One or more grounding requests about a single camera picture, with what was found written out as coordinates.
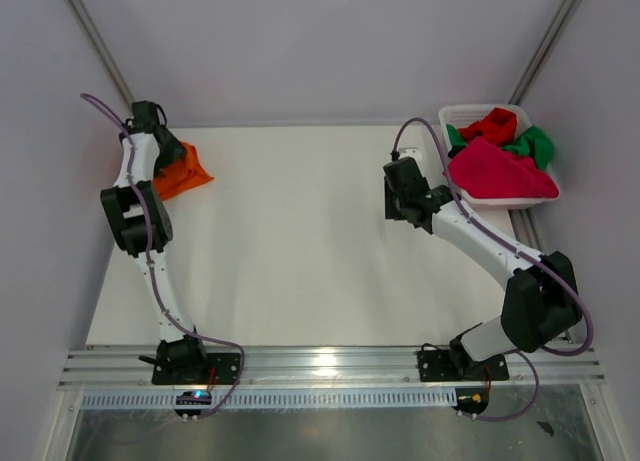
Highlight orange t shirt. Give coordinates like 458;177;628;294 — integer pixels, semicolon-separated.
153;142;214;201

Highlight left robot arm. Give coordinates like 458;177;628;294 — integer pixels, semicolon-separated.
101;102;410;385

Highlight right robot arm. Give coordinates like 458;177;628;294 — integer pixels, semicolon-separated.
383;157;584;379

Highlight black t shirt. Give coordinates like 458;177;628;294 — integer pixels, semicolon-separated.
448;147;464;159

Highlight magenta t shirt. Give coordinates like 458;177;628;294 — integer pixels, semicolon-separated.
448;136;560;200

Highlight white plastic basket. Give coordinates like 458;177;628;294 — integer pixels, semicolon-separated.
439;104;560;209

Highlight red t shirt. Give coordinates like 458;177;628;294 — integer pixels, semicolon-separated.
458;107;517;146

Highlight green t shirt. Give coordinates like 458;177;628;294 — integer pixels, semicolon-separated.
446;125;554;170

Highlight right controller board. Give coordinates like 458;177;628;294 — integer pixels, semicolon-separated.
453;387;490;417

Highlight controller board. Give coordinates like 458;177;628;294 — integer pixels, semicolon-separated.
453;387;490;417
174;389;212;418

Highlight left controller board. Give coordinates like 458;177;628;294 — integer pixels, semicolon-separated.
174;389;212;418

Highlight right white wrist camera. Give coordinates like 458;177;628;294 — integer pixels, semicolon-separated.
399;147;422;161

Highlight left frame post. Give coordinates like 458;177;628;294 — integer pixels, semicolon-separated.
64;0;135;121

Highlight frame post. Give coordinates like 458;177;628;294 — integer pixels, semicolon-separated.
508;0;583;105
64;0;135;121

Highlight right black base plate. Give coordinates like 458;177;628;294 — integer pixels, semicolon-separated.
415;344;510;382

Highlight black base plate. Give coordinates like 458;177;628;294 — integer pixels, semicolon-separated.
415;344;510;382
151;352;242;386

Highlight white slotted cable duct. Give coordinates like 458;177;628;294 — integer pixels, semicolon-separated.
79;386;455;411

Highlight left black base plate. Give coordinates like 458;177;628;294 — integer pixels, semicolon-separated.
151;352;242;386

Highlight aluminium front rail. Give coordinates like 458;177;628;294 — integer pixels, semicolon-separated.
58;346;605;390

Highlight right frame post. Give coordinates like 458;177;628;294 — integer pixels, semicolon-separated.
508;0;583;105

